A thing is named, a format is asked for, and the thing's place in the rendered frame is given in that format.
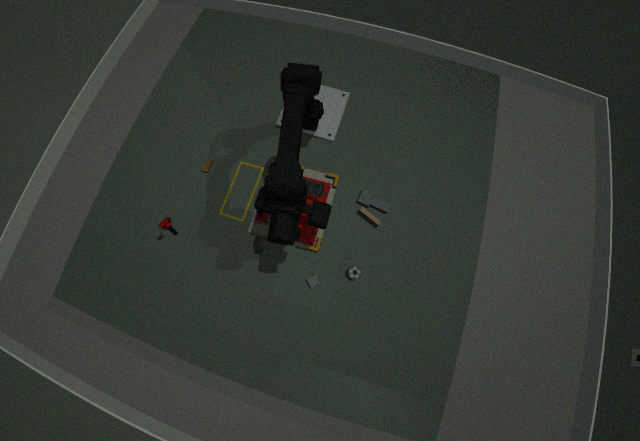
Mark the small black toy tyre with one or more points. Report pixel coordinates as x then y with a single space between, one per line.
357 275

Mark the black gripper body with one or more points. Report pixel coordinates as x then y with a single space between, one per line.
318 214

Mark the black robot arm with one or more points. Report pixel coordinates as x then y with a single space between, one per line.
300 83

